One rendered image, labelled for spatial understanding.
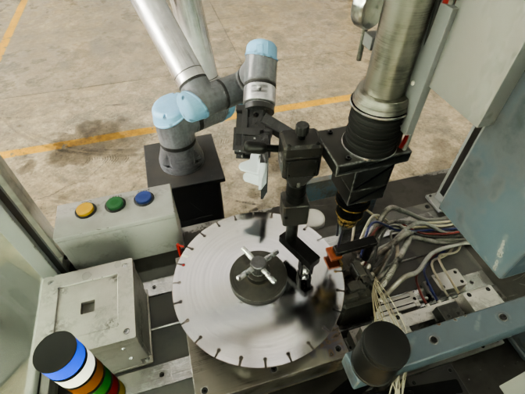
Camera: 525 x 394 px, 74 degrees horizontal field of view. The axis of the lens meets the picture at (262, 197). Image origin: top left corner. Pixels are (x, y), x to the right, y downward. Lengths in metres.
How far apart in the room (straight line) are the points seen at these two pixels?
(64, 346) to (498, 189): 0.49
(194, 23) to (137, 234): 0.59
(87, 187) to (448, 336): 2.16
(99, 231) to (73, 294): 0.16
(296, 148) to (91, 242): 0.62
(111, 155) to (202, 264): 1.94
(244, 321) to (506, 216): 0.43
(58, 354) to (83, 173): 2.11
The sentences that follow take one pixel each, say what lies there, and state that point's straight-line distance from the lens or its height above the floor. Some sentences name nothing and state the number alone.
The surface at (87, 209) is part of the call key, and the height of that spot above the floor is 0.91.
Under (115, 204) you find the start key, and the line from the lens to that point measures 0.94.
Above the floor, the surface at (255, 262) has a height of 1.00.
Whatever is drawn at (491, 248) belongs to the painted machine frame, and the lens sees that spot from 0.45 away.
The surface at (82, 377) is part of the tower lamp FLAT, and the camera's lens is 0.51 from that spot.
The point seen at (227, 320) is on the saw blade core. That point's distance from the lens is 0.66.
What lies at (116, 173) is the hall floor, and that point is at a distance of 2.44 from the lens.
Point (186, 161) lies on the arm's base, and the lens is 1.17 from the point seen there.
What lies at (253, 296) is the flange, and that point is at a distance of 0.67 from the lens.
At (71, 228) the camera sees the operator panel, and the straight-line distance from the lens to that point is 0.94.
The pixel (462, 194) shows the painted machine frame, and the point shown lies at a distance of 0.46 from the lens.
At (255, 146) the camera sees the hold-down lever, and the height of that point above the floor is 1.22.
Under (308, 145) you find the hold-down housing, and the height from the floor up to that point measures 1.25.
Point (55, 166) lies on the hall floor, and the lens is 2.67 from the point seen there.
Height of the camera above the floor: 1.56
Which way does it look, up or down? 47 degrees down
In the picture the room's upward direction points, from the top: straight up
